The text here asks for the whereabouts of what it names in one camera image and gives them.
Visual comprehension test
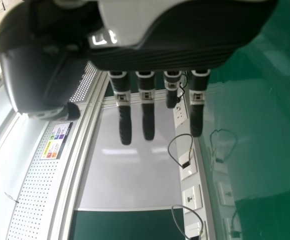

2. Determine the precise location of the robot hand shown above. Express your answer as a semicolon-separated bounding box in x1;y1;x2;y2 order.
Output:
0;0;278;146

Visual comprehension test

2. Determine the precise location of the perforated cable duct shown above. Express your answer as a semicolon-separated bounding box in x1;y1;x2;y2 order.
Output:
6;62;98;240

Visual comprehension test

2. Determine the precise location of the grey cable with plug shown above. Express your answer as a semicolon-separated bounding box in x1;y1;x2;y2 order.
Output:
168;133;195;169
171;204;206;240

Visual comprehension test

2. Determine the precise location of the white socket strip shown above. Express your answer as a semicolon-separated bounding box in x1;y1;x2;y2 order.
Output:
172;93;217;240

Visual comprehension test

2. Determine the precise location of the colourful warning sticker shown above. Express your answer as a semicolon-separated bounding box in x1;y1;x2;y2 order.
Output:
41;121;74;161

